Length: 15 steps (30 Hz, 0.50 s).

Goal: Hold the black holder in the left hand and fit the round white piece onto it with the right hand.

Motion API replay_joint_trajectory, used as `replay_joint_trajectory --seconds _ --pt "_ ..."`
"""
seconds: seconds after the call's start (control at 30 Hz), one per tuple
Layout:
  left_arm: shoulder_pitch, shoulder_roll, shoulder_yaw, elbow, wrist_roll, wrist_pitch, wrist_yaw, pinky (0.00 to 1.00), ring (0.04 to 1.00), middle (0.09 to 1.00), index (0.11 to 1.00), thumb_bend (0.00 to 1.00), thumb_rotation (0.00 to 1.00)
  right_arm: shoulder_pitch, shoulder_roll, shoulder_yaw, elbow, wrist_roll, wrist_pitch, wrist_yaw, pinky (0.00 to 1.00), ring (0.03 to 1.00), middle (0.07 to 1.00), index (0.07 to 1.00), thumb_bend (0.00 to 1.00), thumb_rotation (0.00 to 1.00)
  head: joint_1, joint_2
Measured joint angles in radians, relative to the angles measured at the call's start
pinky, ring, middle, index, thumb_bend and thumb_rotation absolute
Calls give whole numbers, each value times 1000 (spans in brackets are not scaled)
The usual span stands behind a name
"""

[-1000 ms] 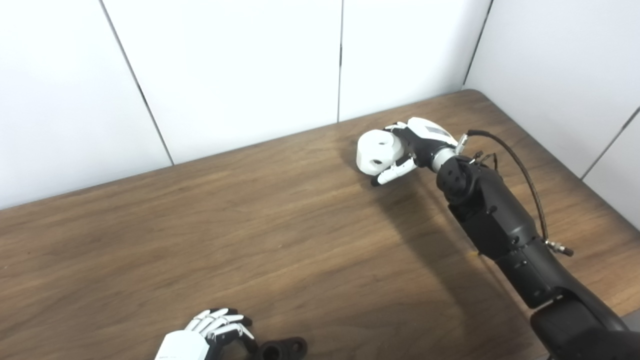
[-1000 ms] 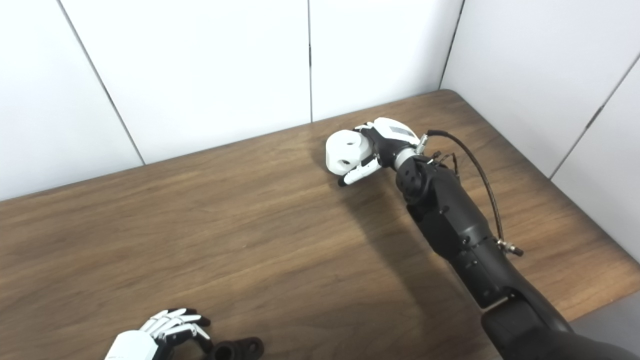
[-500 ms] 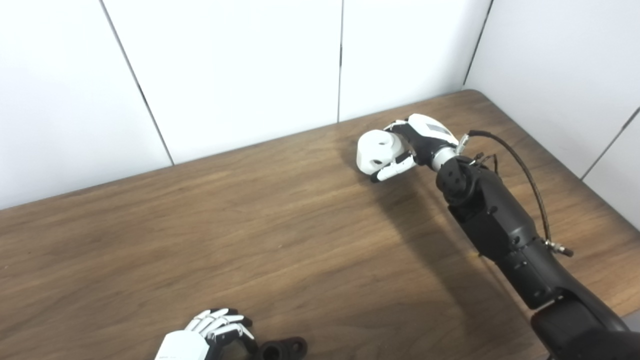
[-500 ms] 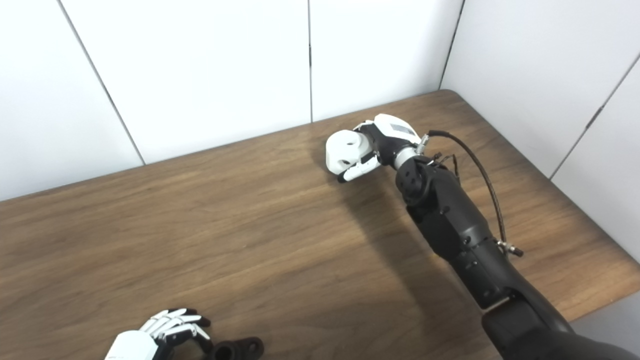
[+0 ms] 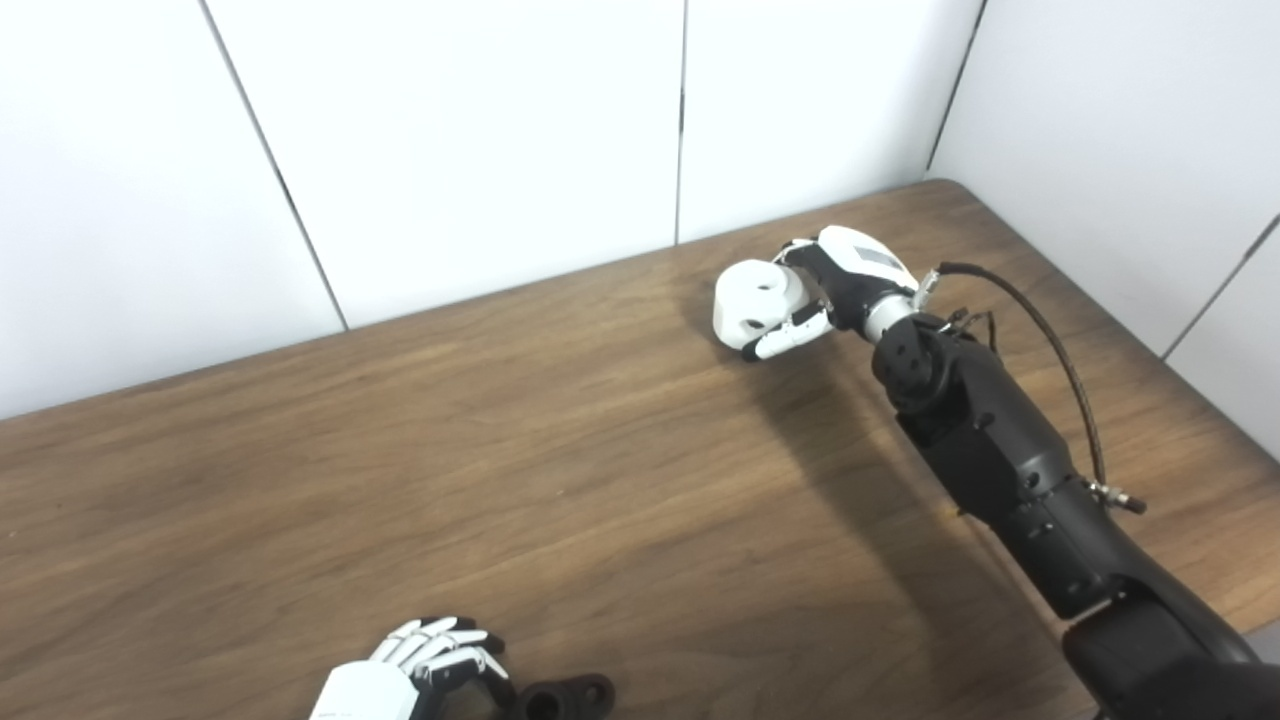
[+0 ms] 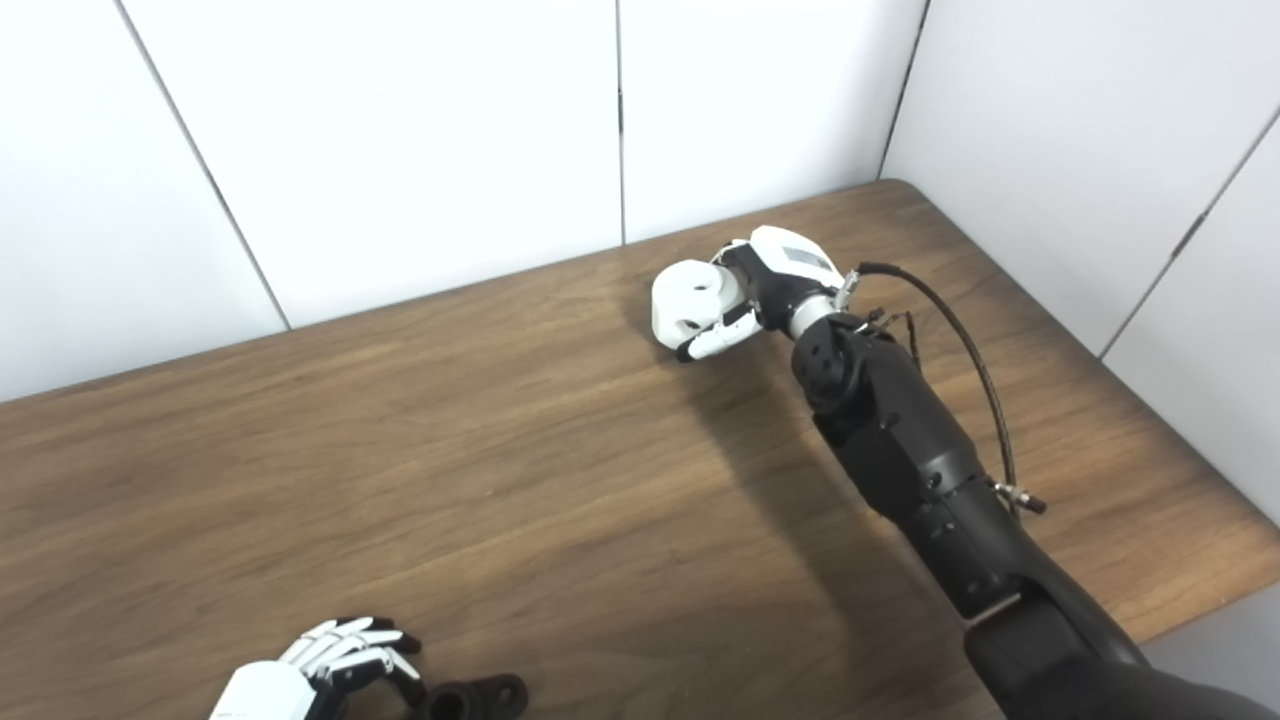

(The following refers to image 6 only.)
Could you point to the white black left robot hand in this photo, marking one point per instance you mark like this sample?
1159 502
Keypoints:
300 675

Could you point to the black flanged holder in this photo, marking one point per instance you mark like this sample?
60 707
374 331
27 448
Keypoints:
480 697

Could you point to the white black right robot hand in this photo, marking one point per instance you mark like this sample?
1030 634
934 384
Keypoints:
780 275

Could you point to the round white piece with holes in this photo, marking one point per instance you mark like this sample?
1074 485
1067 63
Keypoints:
693 303

